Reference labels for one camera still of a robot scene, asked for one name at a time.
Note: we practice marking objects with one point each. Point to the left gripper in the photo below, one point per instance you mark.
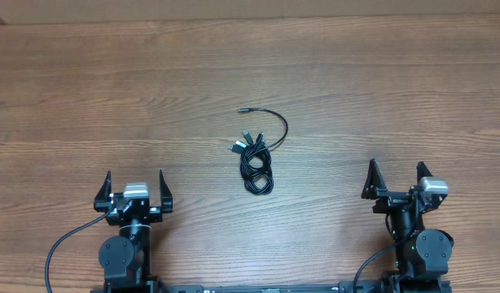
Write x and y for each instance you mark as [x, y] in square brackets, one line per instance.
[155, 213]

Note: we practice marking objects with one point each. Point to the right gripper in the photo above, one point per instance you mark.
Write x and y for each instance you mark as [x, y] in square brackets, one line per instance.
[374, 190]

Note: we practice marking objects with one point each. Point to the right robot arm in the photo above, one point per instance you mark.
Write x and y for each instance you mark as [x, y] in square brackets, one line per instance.
[422, 255]

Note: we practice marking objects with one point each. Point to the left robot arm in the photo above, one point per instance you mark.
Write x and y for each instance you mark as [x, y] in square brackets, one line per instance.
[126, 258]

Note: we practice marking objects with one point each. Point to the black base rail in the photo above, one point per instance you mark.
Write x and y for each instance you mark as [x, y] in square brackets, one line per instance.
[341, 287]

